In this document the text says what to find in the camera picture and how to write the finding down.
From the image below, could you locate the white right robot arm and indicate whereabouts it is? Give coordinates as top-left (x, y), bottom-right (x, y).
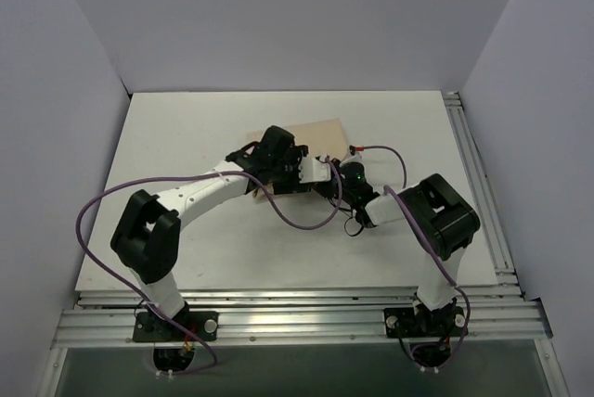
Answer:
top-left (314, 161), bottom-right (481, 335)

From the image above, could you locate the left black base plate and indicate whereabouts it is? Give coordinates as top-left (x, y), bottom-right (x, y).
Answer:
top-left (132, 311), bottom-right (219, 343)

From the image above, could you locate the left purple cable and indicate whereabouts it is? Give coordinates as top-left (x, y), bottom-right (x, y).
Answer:
top-left (75, 160), bottom-right (344, 376)

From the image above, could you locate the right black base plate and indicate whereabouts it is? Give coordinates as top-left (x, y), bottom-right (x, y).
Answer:
top-left (382, 303), bottom-right (468, 339)

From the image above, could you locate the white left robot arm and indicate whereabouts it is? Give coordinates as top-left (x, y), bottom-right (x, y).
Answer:
top-left (110, 125), bottom-right (309, 340)

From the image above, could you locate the aluminium rail frame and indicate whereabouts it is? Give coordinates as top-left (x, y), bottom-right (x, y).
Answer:
top-left (49, 91), bottom-right (553, 352)

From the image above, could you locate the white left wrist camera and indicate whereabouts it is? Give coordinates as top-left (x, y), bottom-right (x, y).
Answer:
top-left (298, 157), bottom-right (332, 185)

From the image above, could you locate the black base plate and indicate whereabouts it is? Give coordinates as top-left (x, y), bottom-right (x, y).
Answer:
top-left (382, 303), bottom-right (468, 339)
top-left (132, 311), bottom-right (219, 343)

